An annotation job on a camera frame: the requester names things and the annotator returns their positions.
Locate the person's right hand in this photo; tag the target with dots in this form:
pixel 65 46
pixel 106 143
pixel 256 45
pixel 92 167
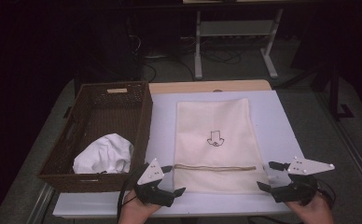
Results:
pixel 316 213

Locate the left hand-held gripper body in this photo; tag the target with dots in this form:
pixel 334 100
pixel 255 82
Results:
pixel 151 172

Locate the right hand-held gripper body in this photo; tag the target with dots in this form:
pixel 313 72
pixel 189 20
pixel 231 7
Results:
pixel 297 188

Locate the person's left hand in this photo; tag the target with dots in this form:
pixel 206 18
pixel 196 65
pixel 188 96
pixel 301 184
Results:
pixel 134 211

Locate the white table mat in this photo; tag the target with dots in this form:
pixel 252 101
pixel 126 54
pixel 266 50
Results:
pixel 165 124

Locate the white metal stand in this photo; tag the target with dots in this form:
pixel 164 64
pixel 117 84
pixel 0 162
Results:
pixel 235 28

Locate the brown wicker basket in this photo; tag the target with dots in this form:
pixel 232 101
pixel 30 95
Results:
pixel 114 109

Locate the black metal stand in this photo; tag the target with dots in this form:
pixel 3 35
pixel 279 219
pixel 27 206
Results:
pixel 334 99

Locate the white cloth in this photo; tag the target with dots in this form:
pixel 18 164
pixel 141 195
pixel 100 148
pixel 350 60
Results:
pixel 106 155

